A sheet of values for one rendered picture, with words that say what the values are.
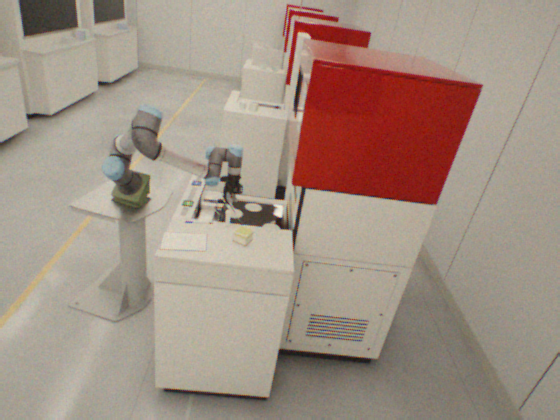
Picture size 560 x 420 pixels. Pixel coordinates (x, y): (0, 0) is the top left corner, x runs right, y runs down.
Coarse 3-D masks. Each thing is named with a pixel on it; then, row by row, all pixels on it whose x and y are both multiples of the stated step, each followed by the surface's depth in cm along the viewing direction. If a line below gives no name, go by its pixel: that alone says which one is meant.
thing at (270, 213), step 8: (240, 208) 232; (264, 208) 236; (272, 208) 238; (280, 208) 239; (224, 216) 221; (248, 216) 225; (256, 216) 227; (264, 216) 228; (272, 216) 230; (280, 216) 231; (240, 224) 217; (248, 224) 218; (256, 224) 219; (264, 224) 220; (280, 224) 223
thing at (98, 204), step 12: (96, 192) 240; (108, 192) 242; (156, 192) 250; (168, 192) 253; (72, 204) 224; (84, 204) 226; (96, 204) 228; (108, 204) 230; (120, 204) 232; (144, 204) 235; (156, 204) 238; (96, 216) 222; (108, 216) 219; (120, 216) 221; (132, 216) 222; (144, 216) 224
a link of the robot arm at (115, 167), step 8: (104, 160) 213; (112, 160) 212; (120, 160) 212; (128, 160) 218; (104, 168) 212; (112, 168) 211; (120, 168) 211; (128, 168) 219; (112, 176) 211; (120, 176) 214; (128, 176) 220; (120, 184) 221
